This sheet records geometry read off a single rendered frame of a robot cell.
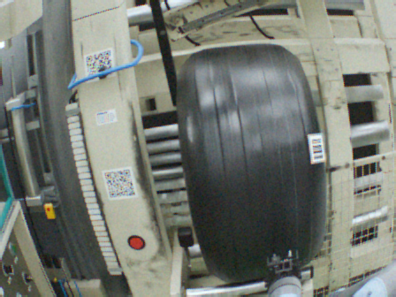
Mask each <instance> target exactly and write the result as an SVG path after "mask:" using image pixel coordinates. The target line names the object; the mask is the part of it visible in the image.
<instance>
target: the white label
mask: <svg viewBox="0 0 396 297"><path fill-rule="evenodd" d="M308 141H309V147H310V158H311V163H312V164H313V163H319V162H324V161H325V152H324V141H323V134H322V133H319V134H313V135H312V134H308Z"/></svg>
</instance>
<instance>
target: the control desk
mask: <svg viewBox="0 0 396 297"><path fill-rule="evenodd" d="M0 297H57V296H56V295H55V293H54V290H53V288H52V286H51V283H50V281H49V279H48V277H47V275H46V273H45V271H44V269H43V267H42V263H41V260H40V258H39V256H38V253H37V251H36V248H35V246H34V243H33V240H32V237H31V234H30V232H29V230H28V227H27V222H26V220H25V218H24V215H23V212H22V208H21V206H20V202H19V201H15V202H12V205H11V207H10V209H9V213H8V215H7V218H6V219H5V221H4V225H3V228H2V230H1V232H0Z"/></svg>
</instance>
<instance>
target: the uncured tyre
mask: <svg viewBox="0 0 396 297"><path fill-rule="evenodd" d="M177 117H178V125H177V129H179V146H180V154H181V162H182V168H183V175H184V180H185V188H186V193H187V203H188V205H189V208H190V213H191V218H192V222H193V226H194V233H195V236H196V239H197V242H198V245H199V248H200V250H201V252H202V257H203V260H204V262H205V264H206V266H207V268H208V272H209V273H211V274H212V275H214V276H217V277H218V278H220V279H223V280H224V281H225V282H226V281H227V282H233V283H234V282H244V281H250V280H253V279H257V278H266V277H268V270H267V269H268V266H267V262H268V261H267V257H269V263H270V262H272V260H271V258H272V257H273V255H274V254H275V256H277V255H279V257H280V259H281V257H282V256H286V257H287V258H286V259H288V254H289V251H291V255H294V258H296V251H297V250H298V257H299V261H301V260H303V259H304V258H306V257H308V261H307V262H306V263H304V264H302V265H300V266H298V267H299V269H300V268H302V267H304V266H306V265H308V264H309V263H310V262H311V261H312V260H313V259H314V258H315V256H316V254H317V253H318V252H320V250H321V249H322V247H323V243H324V234H325V226H326V218H327V216H326V211H327V205H326V204H327V189H326V187H327V181H326V170H325V161H324V162H319V163H313V164H312V163H311V158H310V147H309V141H308V134H312V135H313V134H319V133H321V128H320V124H319V120H318V116H317V111H316V105H315V100H314V96H313V94H312V90H311V88H310V85H309V83H308V80H307V77H306V74H305V72H304V70H303V67H302V65H301V61H300V59H299V58H297V57H296V56H295V55H294V54H292V53H291V52H290V51H289V50H287V49H285V48H284V47H282V46H281V45H277V44H275V43H261V44H260V43H256V44H246V45H243V44H241V45H236V46H232V45H231V46H225V47H215V48H209V49H201V50H199V51H196V52H195V53H193V54H192V55H191V56H190V57H189V58H188V59H187V61H186V62H185V63H184V64H183V65H182V66H181V67H180V68H179V70H178V71H177ZM294 258H293V259H294ZM299 261H298V262H299ZM263 264H265V265H263ZM257 265H263V266H257ZM253 266H257V267H253ZM250 267H252V268H250ZM246 268H247V269H246ZM239 269H245V270H239Z"/></svg>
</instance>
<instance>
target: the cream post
mask: <svg viewBox="0 0 396 297"><path fill-rule="evenodd" d="M71 6H72V7H71V8H72V30H73V31H72V32H73V44H74V45H73V47H74V56H75V57H74V58H75V64H76V65H75V67H76V73H77V74H76V76H77V80H79V79H82V78H84V77H86V72H85V65H84V64H85V62H84V56H86V55H87V54H90V53H94V52H97V51H98V50H106V49H108V48H112V47H113V48H112V50H113V56H114V60H113V61H114V64H115V66H119V65H125V64H127V63H131V62H133V58H132V51H131V47H132V46H131V43H130V40H131V39H130V36H129V34H130V33H129V30H128V28H129V26H128V20H127V14H126V13H127V11H126V0H72V1H71ZM115 66H114V67H115ZM115 74H116V76H113V77H109V78H108V79H103V80H98V81H95V82H89V83H87V82H83V83H81V84H79V85H77V86H78V92H79V99H80V108H81V111H80V113H81V116H82V123H83V126H84V134H85V137H86V145H87V149H88V155H89V159H90V163H91V168H92V172H93V177H94V181H95V185H96V188H97V192H98V195H99V199H100V202H101V205H102V210H103V214H104V216H105V220H106V224H107V226H108V229H109V231H110V236H111V239H112V242H113V244H114V247H115V250H116V253H117V255H118V259H119V262H120V265H121V266H122V268H123V270H124V273H125V276H126V279H127V281H128V285H129V287H130V289H131V291H132V294H133V297H171V296H170V289H171V274H172V269H171V268H172V261H173V253H172V251H171V247H170V243H169V240H168V236H167V231H166V229H165V227H164V220H163V215H162V211H161V207H159V202H158V198H157V193H156V185H155V181H154V180H153V177H152V171H151V167H150V162H149V153H148V149H147V145H146V141H145V135H144V131H143V126H142V122H141V109H140V105H139V101H138V96H137V95H138V92H137V87H136V84H135V82H136V80H135V76H134V68H133V66H132V67H130V68H128V69H125V70H120V71H116V73H115ZM114 109H115V112H116V116H117V121H118V122H114V123H109V124H103V125H99V126H98V125H97V120H96V117H95V114H96V113H100V112H102V111H105V110H114ZM126 167H131V168H132V173H133V177H134V180H135V185H136V188H137V193H138V197H134V198H129V199H117V200H113V201H112V200H109V198H108V195H107V191H106V187H105V183H104V179H103V172H102V171H105V170H110V169H116V168H120V169H121V168H126ZM131 238H138V239H140V240H141V242H142V247H139V248H135V247H133V246H132V245H131V241H130V240H131Z"/></svg>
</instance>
